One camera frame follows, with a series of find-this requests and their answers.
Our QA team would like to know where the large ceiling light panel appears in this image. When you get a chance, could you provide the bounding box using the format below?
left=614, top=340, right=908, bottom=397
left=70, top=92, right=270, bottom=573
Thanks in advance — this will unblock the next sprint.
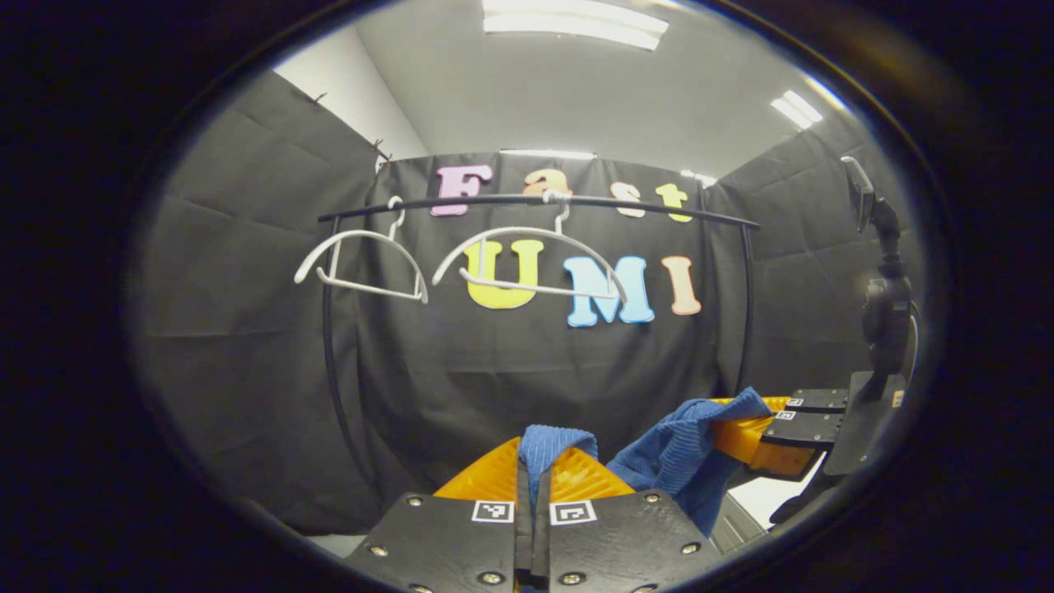
left=482, top=0, right=669, bottom=50

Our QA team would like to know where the grey ribbed panel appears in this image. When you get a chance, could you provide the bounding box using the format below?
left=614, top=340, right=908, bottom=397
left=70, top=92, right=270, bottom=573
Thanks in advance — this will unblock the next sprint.
left=710, top=493, right=767, bottom=554

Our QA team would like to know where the white flat board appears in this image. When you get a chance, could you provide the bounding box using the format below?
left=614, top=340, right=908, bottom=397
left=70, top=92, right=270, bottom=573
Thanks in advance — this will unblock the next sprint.
left=729, top=465, right=824, bottom=528

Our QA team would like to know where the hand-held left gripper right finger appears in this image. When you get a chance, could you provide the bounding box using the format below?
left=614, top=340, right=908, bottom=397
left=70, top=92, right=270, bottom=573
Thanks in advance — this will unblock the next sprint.
left=535, top=449, right=725, bottom=593

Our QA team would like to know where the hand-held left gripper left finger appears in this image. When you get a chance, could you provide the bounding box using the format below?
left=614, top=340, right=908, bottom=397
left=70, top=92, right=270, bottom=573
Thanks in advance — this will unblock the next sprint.
left=344, top=437, right=532, bottom=593

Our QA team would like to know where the black clothes rack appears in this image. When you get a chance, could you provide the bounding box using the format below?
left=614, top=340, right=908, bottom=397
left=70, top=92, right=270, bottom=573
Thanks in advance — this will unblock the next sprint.
left=319, top=194, right=760, bottom=495

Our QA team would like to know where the white clothes hanger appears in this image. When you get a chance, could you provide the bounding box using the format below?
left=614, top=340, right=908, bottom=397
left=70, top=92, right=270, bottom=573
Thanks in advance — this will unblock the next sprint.
left=294, top=196, right=429, bottom=304
left=431, top=189, right=628, bottom=304

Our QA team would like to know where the blue corduroy jacket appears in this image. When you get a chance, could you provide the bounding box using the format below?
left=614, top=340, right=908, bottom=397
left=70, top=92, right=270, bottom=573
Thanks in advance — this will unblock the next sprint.
left=517, top=387, right=775, bottom=540

